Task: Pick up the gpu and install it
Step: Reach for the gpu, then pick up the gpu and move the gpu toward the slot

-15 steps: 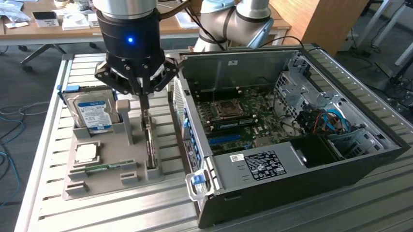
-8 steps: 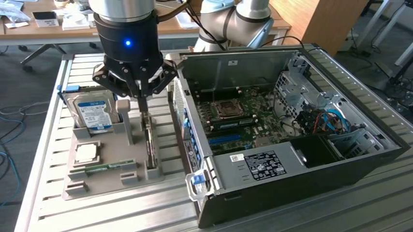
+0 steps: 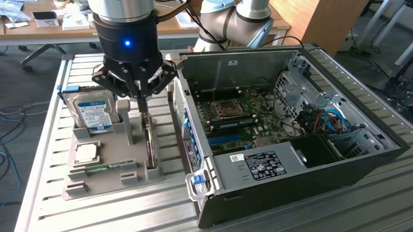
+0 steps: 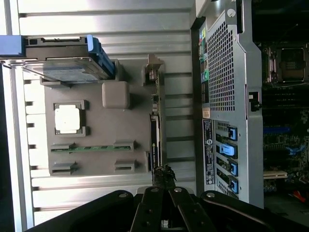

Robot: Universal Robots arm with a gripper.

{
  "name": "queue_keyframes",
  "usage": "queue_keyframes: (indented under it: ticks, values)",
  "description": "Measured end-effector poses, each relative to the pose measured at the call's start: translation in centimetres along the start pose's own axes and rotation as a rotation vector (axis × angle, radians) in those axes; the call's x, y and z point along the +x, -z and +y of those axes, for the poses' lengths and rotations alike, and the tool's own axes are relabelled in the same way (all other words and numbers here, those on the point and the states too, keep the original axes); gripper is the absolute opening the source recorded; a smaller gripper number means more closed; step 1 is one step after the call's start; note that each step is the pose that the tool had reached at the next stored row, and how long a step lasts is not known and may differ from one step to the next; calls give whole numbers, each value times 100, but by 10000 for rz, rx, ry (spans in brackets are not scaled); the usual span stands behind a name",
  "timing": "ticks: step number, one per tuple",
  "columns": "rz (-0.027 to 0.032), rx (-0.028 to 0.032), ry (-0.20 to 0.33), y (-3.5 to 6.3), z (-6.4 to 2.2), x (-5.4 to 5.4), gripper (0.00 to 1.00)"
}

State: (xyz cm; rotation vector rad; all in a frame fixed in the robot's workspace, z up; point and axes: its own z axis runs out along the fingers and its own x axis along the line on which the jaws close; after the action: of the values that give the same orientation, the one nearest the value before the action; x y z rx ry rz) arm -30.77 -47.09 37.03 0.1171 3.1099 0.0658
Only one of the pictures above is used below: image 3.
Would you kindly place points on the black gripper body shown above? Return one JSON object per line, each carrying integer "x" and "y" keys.
{"x": 129, "y": 36}

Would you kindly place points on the graphics card with black shroud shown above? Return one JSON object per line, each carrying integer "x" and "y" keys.
{"x": 150, "y": 145}

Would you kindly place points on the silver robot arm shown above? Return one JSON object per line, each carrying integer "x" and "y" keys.
{"x": 226, "y": 24}

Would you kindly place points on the hard disk with blue label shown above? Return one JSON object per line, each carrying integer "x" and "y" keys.
{"x": 94, "y": 113}

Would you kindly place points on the white box with round holder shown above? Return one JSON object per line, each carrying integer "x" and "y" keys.
{"x": 75, "y": 21}

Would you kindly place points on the stack of papers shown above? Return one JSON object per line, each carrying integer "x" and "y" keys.
{"x": 185, "y": 21}

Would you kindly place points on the CPU socket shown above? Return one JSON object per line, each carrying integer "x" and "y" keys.
{"x": 228, "y": 108}

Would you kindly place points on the black chair base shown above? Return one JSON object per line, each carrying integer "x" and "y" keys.
{"x": 42, "y": 52}

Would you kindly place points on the white box with black top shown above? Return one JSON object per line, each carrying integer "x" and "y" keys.
{"x": 44, "y": 19}

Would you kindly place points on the wooden desk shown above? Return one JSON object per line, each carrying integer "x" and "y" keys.
{"x": 32, "y": 33}

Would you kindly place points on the silver CPU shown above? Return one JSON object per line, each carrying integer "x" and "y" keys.
{"x": 86, "y": 154}

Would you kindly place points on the blue expansion slot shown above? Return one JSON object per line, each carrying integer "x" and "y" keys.
{"x": 224, "y": 139}

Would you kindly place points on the green motherboard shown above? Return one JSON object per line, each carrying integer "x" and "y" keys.
{"x": 258, "y": 125}

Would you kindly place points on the white paper tag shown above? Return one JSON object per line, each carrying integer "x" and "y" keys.
{"x": 16, "y": 24}

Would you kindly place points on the green RAM stick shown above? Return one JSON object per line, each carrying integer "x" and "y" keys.
{"x": 97, "y": 168}

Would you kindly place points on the clear plastic bag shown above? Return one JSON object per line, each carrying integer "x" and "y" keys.
{"x": 12, "y": 13}

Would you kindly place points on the silver drive cage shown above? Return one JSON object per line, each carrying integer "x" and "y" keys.
{"x": 292, "y": 91}

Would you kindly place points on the silver power supply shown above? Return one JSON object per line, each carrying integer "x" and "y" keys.
{"x": 226, "y": 169}

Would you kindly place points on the grey parts rack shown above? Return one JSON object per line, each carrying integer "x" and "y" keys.
{"x": 113, "y": 183}

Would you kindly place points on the blue case latch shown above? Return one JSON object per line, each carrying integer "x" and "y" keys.
{"x": 197, "y": 180}

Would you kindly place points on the black PC case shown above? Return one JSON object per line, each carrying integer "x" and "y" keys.
{"x": 290, "y": 193}

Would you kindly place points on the silver disk bay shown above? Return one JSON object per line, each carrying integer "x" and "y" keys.
{"x": 354, "y": 142}

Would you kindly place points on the blue disk carrier bracket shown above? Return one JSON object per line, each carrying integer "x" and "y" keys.
{"x": 68, "y": 88}

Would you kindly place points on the white table frame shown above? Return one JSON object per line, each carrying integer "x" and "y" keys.
{"x": 405, "y": 54}

